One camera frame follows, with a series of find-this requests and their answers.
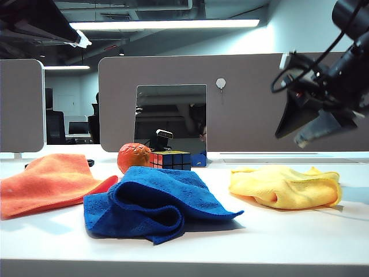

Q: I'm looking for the wide brown desk partition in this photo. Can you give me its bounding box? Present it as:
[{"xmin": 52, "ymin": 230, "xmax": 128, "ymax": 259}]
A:
[{"xmin": 97, "ymin": 51, "xmax": 369, "ymax": 153}]

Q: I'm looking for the narrow brown desk partition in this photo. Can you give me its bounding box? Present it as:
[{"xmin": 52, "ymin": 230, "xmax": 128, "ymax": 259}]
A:
[{"xmin": 0, "ymin": 58, "xmax": 46, "ymax": 153}]

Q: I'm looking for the orange microfiber rag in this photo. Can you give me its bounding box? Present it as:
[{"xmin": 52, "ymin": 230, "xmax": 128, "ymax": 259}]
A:
[{"xmin": 0, "ymin": 154, "xmax": 119, "ymax": 220}]

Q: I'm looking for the long ceiling light strip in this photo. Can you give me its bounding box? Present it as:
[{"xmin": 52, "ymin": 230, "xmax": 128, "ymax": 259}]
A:
[{"xmin": 69, "ymin": 19, "xmax": 260, "ymax": 31}]

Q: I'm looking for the blue microfiber rag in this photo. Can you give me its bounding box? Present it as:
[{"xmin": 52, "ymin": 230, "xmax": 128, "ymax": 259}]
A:
[{"xmin": 82, "ymin": 166, "xmax": 244, "ymax": 246}]

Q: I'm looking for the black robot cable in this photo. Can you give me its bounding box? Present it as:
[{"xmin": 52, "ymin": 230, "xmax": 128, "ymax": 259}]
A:
[{"xmin": 270, "ymin": 0, "xmax": 361, "ymax": 93}]

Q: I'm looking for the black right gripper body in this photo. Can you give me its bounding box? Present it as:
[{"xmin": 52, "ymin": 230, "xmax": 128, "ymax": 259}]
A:
[{"xmin": 284, "ymin": 53, "xmax": 362, "ymax": 118}]

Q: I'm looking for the black office chair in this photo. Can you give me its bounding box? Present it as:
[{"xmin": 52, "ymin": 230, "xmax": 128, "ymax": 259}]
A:
[{"xmin": 46, "ymin": 109, "xmax": 66, "ymax": 145}]

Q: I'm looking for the square frameless mirror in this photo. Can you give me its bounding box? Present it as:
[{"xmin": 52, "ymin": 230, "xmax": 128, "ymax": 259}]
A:
[{"xmin": 133, "ymin": 84, "xmax": 208, "ymax": 168}]

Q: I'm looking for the black computer monitor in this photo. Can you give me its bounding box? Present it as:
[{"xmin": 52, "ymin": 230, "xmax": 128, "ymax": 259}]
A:
[{"xmin": 68, "ymin": 121, "xmax": 90, "ymax": 135}]

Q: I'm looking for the orange fruit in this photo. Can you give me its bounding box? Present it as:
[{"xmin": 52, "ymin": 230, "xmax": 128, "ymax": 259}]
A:
[{"xmin": 116, "ymin": 143, "xmax": 153, "ymax": 175}]

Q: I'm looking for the Rubik's cube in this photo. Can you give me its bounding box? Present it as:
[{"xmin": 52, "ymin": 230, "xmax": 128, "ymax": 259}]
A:
[{"xmin": 149, "ymin": 150, "xmax": 193, "ymax": 171}]

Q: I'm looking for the yellow microfiber rag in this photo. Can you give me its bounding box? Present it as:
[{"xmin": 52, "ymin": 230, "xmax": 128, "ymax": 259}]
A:
[{"xmin": 228, "ymin": 165, "xmax": 343, "ymax": 210}]

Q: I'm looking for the short ceiling light strip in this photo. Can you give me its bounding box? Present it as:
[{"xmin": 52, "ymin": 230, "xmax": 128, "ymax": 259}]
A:
[{"xmin": 44, "ymin": 65, "xmax": 91, "ymax": 70}]

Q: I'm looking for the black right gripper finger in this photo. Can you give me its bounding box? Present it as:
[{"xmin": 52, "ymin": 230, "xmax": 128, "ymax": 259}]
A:
[
  {"xmin": 293, "ymin": 110, "xmax": 359, "ymax": 149},
  {"xmin": 274, "ymin": 94, "xmax": 319, "ymax": 139}
]

